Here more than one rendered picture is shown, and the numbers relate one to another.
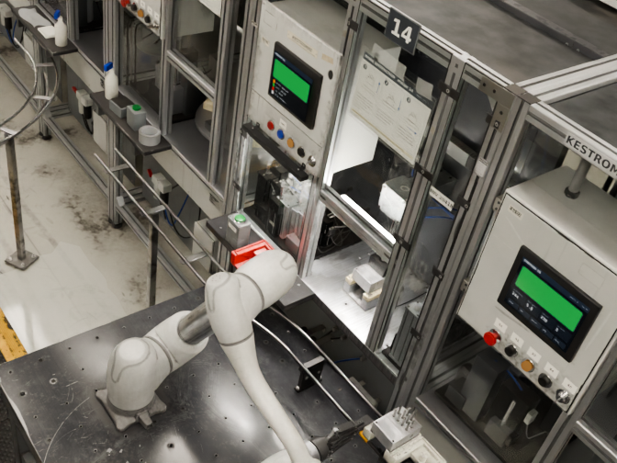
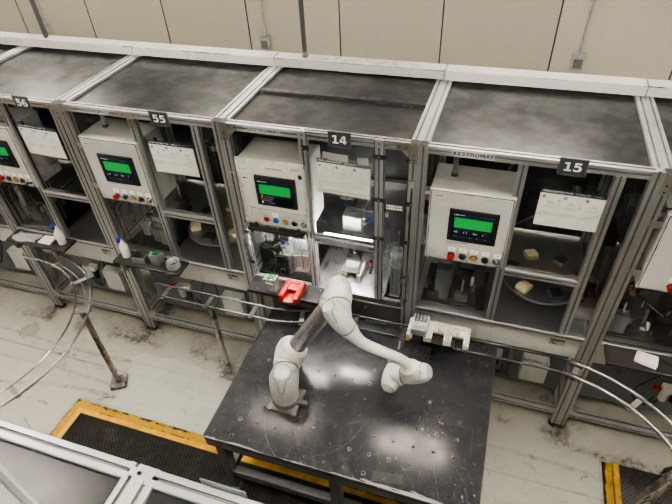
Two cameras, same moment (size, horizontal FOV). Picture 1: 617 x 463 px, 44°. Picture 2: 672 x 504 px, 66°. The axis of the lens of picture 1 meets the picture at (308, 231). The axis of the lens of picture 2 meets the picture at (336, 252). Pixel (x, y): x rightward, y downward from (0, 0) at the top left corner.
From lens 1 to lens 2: 1.01 m
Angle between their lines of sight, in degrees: 19
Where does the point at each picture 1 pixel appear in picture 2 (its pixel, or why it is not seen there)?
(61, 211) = (115, 341)
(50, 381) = (238, 420)
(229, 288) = (338, 307)
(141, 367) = (292, 377)
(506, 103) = (414, 150)
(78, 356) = (239, 398)
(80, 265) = (156, 362)
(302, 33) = (271, 164)
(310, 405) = not seen: hidden behind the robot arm
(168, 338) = (290, 355)
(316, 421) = not seen: hidden behind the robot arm
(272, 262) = (340, 283)
